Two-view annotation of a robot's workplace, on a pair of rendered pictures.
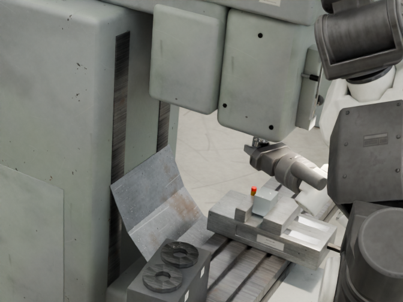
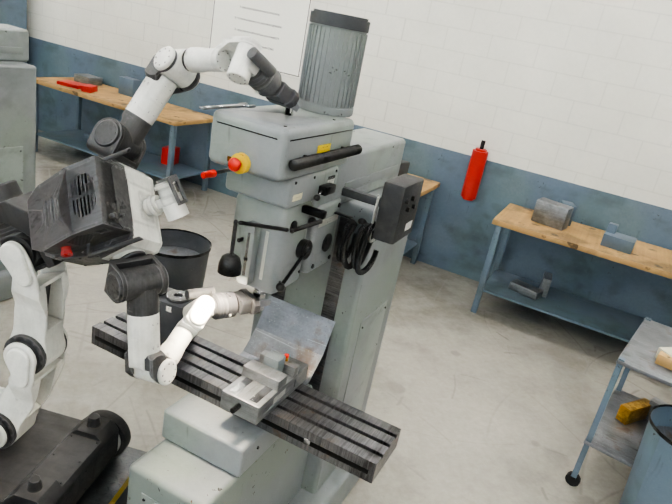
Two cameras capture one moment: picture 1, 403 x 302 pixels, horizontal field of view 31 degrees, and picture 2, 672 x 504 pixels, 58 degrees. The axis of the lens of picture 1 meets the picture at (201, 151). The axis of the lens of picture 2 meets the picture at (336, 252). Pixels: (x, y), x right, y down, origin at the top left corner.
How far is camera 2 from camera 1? 277 cm
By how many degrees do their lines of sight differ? 77
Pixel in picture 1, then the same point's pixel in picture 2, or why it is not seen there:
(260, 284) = (204, 377)
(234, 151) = not seen: outside the picture
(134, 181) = (286, 310)
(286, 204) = (273, 373)
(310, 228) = (253, 392)
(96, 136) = not seen: hidden behind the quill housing
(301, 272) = (244, 427)
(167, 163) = (322, 329)
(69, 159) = not seen: hidden behind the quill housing
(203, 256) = (177, 305)
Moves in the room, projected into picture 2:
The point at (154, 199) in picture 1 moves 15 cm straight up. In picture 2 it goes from (290, 334) to (296, 302)
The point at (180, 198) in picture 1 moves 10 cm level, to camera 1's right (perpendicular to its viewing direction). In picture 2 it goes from (309, 356) to (308, 370)
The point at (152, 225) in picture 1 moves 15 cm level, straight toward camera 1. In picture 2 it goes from (272, 341) to (236, 337)
